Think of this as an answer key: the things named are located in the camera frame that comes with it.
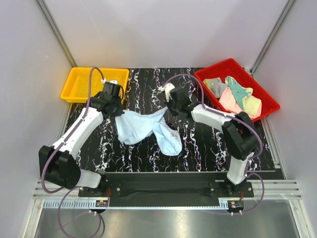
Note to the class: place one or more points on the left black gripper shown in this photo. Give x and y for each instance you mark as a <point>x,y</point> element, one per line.
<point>120,111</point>

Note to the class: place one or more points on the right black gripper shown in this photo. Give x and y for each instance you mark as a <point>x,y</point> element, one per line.
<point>168,104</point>

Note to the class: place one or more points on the light blue towel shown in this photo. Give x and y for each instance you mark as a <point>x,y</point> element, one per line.
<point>133,127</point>

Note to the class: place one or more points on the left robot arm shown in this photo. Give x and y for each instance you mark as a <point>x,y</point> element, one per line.
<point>57,162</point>

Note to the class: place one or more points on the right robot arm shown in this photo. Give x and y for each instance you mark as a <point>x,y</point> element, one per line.
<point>238,131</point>

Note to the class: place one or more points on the yellow plastic bin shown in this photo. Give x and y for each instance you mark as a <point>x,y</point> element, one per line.
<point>77,84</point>

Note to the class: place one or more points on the grey towel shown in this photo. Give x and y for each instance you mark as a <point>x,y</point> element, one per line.
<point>217,87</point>

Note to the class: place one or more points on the pink towel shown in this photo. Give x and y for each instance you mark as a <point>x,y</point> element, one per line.
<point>229,103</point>

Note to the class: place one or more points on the teal patterned towel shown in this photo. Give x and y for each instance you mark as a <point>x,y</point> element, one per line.
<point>239,93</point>

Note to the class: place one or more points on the yellow-green towel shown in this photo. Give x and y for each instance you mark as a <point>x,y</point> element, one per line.
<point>252,106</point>

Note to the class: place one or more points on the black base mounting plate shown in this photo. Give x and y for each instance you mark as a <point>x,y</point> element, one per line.
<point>212,184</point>

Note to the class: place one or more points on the left small electronics board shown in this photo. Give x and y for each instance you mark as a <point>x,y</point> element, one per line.
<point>102,203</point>

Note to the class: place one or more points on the small electronics board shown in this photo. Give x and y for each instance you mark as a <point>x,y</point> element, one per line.
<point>236,205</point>
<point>102,203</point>

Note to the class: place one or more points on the right small electronics board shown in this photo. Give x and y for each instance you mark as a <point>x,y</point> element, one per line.
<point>236,205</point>

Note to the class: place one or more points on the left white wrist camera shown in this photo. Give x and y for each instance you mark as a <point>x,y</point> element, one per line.
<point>106,82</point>

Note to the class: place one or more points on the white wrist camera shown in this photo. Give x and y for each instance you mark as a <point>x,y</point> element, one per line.
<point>167,89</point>
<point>106,82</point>

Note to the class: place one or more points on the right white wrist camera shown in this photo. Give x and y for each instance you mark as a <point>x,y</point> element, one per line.
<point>167,89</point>

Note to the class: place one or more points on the left corner aluminium post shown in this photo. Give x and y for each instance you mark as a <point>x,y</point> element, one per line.
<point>56,32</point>

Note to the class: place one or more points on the corner aluminium post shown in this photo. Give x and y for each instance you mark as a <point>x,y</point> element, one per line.
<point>56,32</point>
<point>277,26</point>

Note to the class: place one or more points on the aluminium frame rail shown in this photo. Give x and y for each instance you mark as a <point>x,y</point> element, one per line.
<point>267,190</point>

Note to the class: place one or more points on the right corner aluminium post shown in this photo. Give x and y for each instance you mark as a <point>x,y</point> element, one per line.
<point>277,26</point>

